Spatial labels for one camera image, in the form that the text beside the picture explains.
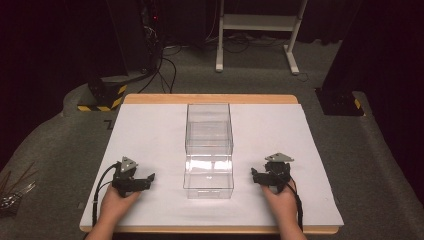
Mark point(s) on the person's left hand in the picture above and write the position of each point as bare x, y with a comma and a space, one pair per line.
115, 206

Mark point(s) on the black equipment tower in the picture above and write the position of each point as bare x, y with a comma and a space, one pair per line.
133, 33

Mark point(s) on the white table sheet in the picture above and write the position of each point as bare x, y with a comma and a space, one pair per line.
160, 140

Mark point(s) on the black curtain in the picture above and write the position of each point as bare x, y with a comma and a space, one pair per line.
383, 43

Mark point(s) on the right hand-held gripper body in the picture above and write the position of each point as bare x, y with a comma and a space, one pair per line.
277, 171

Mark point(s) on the wooden sticks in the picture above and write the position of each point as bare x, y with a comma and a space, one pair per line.
18, 180

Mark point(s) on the metal cutlery bundle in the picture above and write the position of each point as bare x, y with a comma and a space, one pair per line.
13, 198

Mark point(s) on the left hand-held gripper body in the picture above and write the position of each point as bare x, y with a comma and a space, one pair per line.
126, 173

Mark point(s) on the clear plastic drawer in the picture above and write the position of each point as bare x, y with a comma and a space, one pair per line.
208, 178

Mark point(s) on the person's right hand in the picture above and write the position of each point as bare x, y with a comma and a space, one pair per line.
282, 205

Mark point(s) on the clear plastic drawer cabinet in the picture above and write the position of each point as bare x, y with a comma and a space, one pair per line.
208, 128

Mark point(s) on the striped black stand base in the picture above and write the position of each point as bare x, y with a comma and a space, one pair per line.
105, 95

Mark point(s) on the white metal stand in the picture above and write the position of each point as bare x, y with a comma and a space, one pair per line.
258, 22

